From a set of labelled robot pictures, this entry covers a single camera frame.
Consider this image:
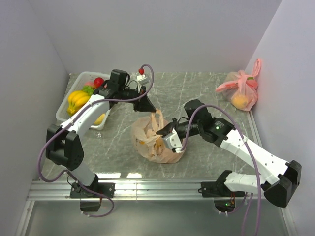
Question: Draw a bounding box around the fake red apple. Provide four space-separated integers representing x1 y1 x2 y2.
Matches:
93 77 104 88

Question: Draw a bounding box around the fake yellow banana bunch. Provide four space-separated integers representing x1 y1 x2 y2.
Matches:
66 90 90 117

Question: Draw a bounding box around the fake green grape bunch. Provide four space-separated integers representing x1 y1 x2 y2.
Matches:
82 85 95 96

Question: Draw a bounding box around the pink tied fruit bag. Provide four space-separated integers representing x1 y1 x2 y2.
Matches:
215 59 262 111

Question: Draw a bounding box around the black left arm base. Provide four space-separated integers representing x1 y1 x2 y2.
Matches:
69 180 115 218

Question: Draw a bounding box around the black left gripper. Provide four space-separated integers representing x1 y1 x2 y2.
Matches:
119 85 157 113

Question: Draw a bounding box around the white plastic fruit basket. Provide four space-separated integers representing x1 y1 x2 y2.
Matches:
56 72 110 134

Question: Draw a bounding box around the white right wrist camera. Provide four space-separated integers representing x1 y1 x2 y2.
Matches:
163 128 184 153

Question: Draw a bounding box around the aluminium table edge rail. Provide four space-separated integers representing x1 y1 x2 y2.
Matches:
14 178 300 236

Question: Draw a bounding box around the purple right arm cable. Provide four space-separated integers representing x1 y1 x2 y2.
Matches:
181 104 262 236

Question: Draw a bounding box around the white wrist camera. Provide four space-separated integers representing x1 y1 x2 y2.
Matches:
163 128 184 153
136 74 151 86

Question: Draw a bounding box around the translucent orange plastic bag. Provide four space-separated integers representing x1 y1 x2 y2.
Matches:
131 110 183 164

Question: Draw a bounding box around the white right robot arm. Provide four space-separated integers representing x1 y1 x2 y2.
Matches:
156 99 302 208

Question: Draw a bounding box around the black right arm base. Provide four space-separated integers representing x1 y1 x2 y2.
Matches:
197 181 247 216

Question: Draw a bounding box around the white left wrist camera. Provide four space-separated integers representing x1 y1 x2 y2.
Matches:
136 74 151 86

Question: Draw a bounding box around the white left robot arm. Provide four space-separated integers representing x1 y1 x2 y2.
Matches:
39 67 156 198

